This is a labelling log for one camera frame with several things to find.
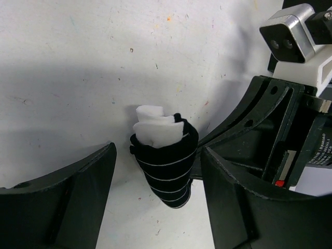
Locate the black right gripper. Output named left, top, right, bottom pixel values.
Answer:
left=190, top=76, right=331, bottom=188

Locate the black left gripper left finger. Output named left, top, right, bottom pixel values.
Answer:
left=1, top=143, right=117, bottom=248

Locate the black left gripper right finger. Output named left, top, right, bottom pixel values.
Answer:
left=200, top=147, right=331, bottom=248

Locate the black pinstriped sock white toe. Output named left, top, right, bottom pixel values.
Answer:
left=130, top=105, right=199, bottom=209

